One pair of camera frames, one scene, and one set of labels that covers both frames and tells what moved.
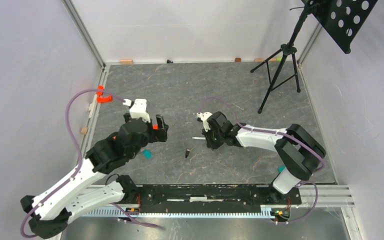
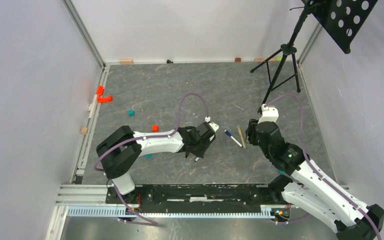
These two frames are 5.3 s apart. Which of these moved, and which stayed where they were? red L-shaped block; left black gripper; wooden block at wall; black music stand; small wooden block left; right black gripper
Moved: right black gripper; left black gripper
Stayed: small wooden block left; black music stand; wooden block at wall; red L-shaped block
